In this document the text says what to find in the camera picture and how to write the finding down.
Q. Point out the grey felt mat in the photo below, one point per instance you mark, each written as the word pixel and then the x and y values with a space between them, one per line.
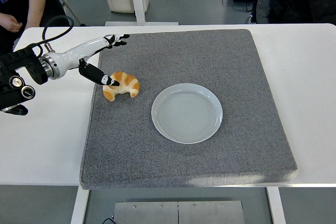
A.
pixel 183 51

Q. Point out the person's left forearm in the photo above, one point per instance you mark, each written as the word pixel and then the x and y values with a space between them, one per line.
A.
pixel 35 11

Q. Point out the white table leg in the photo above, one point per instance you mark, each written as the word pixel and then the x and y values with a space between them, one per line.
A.
pixel 276 205
pixel 80 205

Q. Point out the pale grey round plate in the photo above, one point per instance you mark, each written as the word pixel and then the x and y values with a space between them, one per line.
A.
pixel 187 113

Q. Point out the grey metal plate with screws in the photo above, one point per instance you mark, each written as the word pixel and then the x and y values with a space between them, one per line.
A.
pixel 178 213

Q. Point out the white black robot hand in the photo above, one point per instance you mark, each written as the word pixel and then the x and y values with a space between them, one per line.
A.
pixel 71 56

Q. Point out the golden croissant bread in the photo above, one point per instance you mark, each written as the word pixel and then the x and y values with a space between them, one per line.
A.
pixel 128 85

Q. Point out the person's right hand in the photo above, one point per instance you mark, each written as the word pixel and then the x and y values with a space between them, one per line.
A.
pixel 9 23

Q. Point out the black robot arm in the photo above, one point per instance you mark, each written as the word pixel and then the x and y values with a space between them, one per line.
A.
pixel 15 61

